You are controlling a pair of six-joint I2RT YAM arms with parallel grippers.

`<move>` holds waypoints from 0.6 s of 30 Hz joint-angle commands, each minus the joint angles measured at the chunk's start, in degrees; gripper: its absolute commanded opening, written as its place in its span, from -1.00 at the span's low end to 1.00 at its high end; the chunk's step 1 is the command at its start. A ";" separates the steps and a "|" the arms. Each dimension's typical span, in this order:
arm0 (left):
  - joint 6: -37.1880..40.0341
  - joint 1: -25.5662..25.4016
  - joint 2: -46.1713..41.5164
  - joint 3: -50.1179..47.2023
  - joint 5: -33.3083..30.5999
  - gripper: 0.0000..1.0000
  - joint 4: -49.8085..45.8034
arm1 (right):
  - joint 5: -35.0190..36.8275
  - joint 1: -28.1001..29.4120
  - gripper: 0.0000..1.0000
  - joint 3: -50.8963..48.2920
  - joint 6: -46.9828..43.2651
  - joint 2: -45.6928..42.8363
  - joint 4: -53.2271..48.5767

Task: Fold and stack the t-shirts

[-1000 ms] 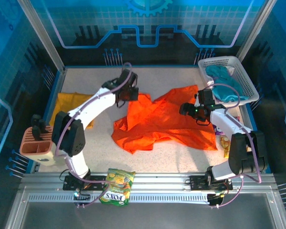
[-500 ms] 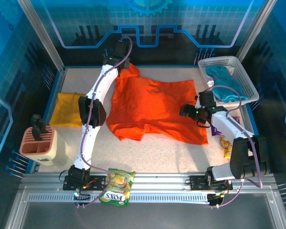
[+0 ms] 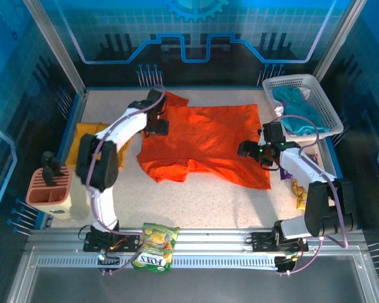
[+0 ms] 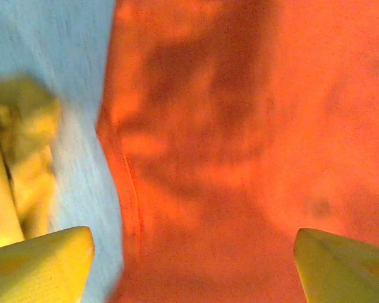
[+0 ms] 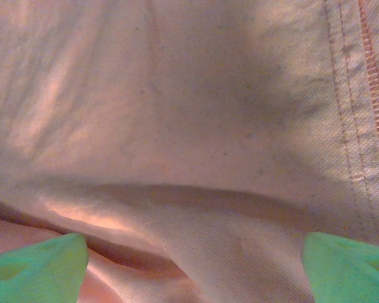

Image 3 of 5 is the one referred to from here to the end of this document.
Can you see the aluminium frame post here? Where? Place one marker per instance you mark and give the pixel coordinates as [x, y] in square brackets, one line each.
[55, 47]
[338, 41]

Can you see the white cloth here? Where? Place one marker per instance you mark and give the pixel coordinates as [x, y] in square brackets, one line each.
[279, 111]

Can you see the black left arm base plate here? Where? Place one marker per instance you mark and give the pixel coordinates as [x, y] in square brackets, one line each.
[129, 243]

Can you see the white plastic laundry basket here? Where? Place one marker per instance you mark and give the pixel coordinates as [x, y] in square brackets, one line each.
[327, 107]

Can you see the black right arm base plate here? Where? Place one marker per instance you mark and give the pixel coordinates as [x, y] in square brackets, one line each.
[262, 241]

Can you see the green Fox's candy bag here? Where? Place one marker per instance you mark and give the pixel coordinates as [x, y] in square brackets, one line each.
[156, 246]

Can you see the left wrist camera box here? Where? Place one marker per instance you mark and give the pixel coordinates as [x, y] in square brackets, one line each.
[156, 98]

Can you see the terracotta knife block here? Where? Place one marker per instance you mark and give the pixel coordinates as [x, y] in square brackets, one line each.
[50, 197]

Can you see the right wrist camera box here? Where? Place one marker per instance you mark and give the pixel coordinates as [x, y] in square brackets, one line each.
[273, 131]

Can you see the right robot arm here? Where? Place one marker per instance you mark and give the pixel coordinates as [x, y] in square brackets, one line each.
[322, 205]

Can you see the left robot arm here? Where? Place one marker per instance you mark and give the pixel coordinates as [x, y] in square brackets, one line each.
[98, 167]

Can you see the purple Fox's candy bag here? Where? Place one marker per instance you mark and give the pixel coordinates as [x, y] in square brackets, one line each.
[284, 173]

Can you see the yellow folded t-shirt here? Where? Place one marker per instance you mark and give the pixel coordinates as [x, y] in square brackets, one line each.
[82, 135]

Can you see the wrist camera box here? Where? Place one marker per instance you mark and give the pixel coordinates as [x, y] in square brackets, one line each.
[156, 98]
[273, 131]

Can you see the aluminium mounting rail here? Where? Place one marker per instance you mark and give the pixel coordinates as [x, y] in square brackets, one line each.
[208, 236]

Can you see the teal t-shirt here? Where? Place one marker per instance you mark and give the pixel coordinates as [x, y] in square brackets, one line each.
[300, 109]

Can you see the orange t-shirt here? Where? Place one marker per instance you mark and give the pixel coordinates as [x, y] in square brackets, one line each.
[205, 139]

